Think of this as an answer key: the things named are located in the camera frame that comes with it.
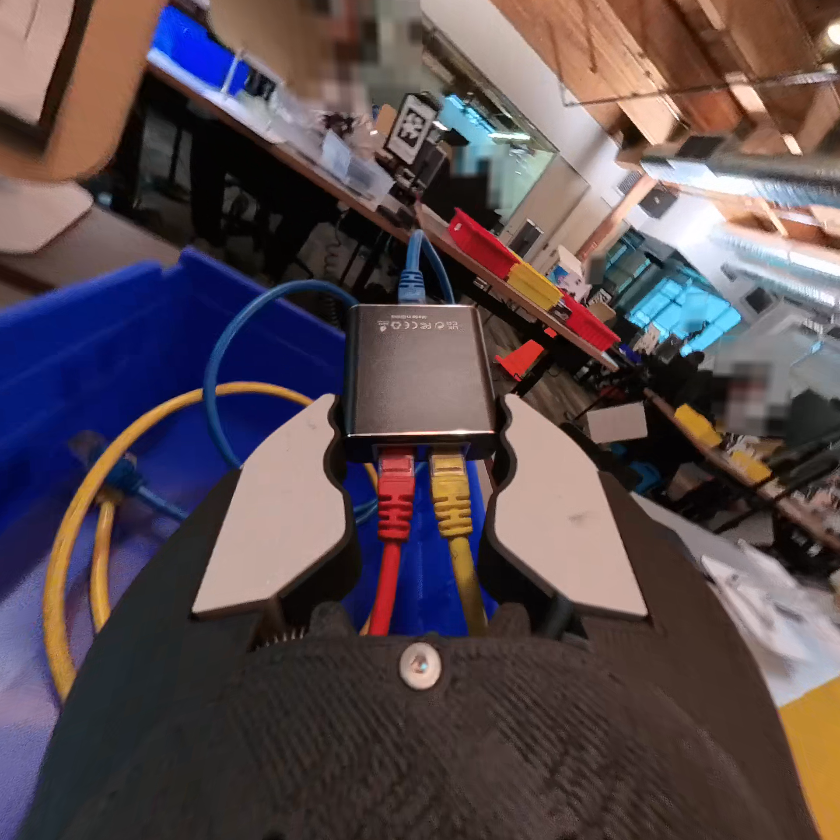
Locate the white card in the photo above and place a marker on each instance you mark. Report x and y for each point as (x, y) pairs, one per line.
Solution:
(617, 423)

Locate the black network splitter box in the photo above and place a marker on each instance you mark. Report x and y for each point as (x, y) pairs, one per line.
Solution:
(420, 374)

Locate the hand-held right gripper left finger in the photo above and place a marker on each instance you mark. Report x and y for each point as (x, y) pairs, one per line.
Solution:
(282, 518)

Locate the silver ventilation duct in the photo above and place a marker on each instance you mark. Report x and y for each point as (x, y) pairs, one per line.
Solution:
(754, 180)
(787, 262)

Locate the black white tag sign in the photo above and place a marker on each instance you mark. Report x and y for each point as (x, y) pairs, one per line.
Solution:
(413, 128)

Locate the black wall speaker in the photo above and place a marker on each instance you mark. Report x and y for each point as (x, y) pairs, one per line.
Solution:
(657, 202)

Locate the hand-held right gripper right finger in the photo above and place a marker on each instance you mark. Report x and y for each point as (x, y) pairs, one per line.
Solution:
(558, 518)

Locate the small blue plastic bin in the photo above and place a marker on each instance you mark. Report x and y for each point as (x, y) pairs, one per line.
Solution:
(197, 46)

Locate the white printed papers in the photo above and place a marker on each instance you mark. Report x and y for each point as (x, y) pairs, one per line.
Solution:
(768, 604)

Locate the wooden document stand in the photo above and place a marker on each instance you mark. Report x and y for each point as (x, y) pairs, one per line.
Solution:
(98, 79)

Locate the red plastic bin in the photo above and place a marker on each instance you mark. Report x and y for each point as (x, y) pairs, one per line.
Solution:
(482, 246)
(590, 325)

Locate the long wooden workbench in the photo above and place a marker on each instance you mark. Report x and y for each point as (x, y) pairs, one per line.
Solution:
(298, 159)

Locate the grey desk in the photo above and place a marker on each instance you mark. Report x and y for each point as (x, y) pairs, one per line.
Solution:
(98, 256)

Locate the small yellow plastic bin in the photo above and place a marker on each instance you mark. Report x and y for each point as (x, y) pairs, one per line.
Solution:
(535, 287)

